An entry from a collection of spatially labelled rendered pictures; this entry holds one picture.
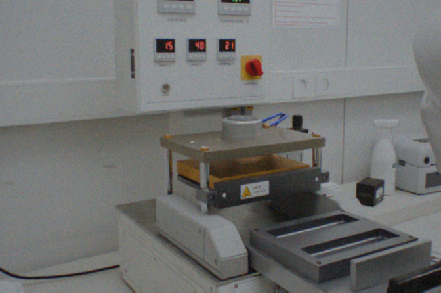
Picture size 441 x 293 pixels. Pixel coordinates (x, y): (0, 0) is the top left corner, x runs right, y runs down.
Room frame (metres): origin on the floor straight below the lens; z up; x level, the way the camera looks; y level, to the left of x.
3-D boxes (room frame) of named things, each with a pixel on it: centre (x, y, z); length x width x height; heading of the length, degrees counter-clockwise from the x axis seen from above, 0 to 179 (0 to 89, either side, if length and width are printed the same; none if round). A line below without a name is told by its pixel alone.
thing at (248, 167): (1.00, -0.04, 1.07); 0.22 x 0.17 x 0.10; 121
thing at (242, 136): (1.03, -0.04, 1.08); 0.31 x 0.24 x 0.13; 121
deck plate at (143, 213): (1.02, -0.02, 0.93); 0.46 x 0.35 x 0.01; 31
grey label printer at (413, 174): (1.78, -0.68, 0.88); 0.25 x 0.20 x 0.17; 29
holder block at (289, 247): (0.77, -0.17, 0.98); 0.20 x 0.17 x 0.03; 121
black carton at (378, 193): (1.58, -0.46, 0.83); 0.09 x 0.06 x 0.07; 143
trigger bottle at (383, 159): (1.69, -0.54, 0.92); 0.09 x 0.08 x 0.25; 83
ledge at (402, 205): (1.61, -0.42, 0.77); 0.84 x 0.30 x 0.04; 125
